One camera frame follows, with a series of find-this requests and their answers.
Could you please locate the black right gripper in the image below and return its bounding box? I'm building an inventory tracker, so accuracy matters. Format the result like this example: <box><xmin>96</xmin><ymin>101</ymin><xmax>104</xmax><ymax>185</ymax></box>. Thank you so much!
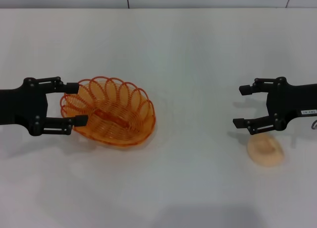
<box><xmin>232</xmin><ymin>77</ymin><xmax>317</xmax><ymax>136</ymax></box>

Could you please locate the orange woven wire basket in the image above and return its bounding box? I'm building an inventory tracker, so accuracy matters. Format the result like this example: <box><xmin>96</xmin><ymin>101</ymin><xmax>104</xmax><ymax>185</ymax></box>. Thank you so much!
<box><xmin>60</xmin><ymin>76</ymin><xmax>157</xmax><ymax>147</ymax></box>

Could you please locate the pale beige bread bun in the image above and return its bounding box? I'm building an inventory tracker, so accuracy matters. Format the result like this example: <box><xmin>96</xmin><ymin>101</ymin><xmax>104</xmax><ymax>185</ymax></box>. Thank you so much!
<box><xmin>247</xmin><ymin>135</ymin><xmax>285</xmax><ymax>168</ymax></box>

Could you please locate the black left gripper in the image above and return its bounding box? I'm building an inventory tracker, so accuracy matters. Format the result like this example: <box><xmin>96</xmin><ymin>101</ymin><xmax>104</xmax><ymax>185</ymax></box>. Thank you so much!
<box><xmin>0</xmin><ymin>76</ymin><xmax>89</xmax><ymax>137</ymax></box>

